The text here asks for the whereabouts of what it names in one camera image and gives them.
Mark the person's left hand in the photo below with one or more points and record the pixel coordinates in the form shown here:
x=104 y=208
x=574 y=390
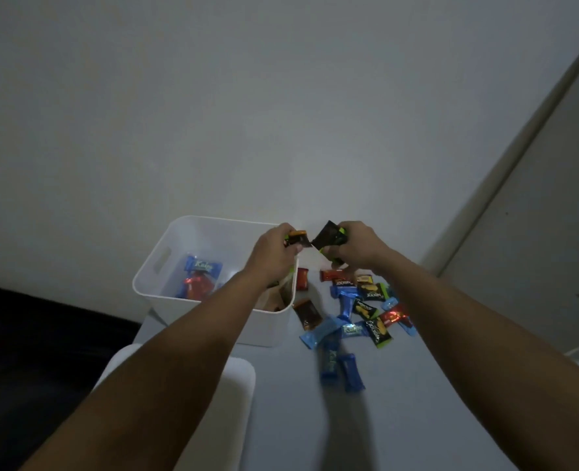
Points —
x=272 y=257

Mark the person's right hand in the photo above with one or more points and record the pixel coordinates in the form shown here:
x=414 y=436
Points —
x=363 y=247

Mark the orange black snack packet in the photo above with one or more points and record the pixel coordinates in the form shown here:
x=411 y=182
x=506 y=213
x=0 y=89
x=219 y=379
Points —
x=298 y=237

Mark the green black snack packets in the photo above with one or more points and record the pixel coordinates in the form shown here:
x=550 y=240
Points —
x=328 y=235

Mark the pile of candies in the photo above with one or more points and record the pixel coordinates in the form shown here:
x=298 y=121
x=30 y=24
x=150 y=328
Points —
x=363 y=313

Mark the white plastic storage bin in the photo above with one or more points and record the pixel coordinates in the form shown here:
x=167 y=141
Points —
x=201 y=235

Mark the clear plastic container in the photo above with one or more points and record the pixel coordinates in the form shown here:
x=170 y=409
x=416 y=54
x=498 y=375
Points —
x=198 y=279

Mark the white bin lid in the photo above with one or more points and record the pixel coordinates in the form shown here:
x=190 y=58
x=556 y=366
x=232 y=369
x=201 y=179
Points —
x=225 y=407

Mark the person's left forearm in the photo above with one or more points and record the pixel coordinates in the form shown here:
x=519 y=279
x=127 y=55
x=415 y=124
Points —
x=147 y=382

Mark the person's right forearm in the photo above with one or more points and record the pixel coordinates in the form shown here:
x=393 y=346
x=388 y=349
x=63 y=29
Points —
x=495 y=367

